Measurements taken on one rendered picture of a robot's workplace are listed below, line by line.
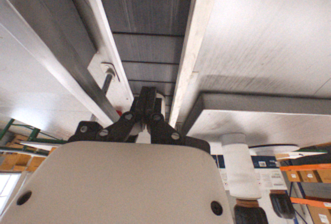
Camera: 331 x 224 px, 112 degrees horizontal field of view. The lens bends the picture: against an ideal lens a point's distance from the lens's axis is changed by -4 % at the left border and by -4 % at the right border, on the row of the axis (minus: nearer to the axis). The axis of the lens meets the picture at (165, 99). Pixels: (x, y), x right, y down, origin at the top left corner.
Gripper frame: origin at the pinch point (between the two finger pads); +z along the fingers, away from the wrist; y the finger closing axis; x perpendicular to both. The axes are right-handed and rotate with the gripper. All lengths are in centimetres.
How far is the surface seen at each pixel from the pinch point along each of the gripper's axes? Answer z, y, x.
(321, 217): 22, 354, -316
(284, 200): 3, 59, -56
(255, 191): 0.3, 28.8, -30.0
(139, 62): 6.2, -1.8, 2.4
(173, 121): 6.8, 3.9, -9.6
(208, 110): 10.6, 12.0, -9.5
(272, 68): 12.2, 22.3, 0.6
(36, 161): 127, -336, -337
